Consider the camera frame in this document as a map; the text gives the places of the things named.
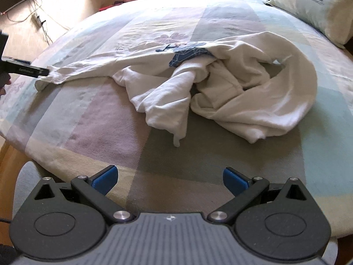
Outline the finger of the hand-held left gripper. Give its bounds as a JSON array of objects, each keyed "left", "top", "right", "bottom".
[{"left": 1, "top": 57, "right": 51, "bottom": 78}]

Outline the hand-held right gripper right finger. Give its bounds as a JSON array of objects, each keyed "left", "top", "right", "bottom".
[{"left": 207, "top": 167, "right": 308, "bottom": 224}]

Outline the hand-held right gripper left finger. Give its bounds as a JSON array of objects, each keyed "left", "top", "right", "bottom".
[{"left": 33, "top": 165, "right": 135, "bottom": 224}]

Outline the white printed shirt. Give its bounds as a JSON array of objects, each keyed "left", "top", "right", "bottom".
[{"left": 35, "top": 31, "right": 317, "bottom": 147}]

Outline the person's left hand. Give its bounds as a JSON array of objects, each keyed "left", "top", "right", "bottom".
[{"left": 0, "top": 79, "right": 12, "bottom": 97}]

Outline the power strip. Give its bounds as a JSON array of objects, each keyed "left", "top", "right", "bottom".
[{"left": 31, "top": 14, "right": 46, "bottom": 28}]

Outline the bed with patchwork sheet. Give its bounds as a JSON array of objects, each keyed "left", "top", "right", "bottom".
[{"left": 0, "top": 0, "right": 353, "bottom": 239}]

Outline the person's grey clothing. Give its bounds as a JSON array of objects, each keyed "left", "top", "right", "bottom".
[{"left": 12, "top": 161, "right": 46, "bottom": 221}]

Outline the red cloth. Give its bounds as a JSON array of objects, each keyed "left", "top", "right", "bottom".
[{"left": 99, "top": 2, "right": 124, "bottom": 11}]

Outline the pale printed pillow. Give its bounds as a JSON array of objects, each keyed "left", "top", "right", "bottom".
[{"left": 269, "top": 0, "right": 353, "bottom": 46}]

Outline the black television cable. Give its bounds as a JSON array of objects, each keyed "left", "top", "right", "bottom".
[{"left": 6, "top": 0, "right": 73, "bottom": 45}]

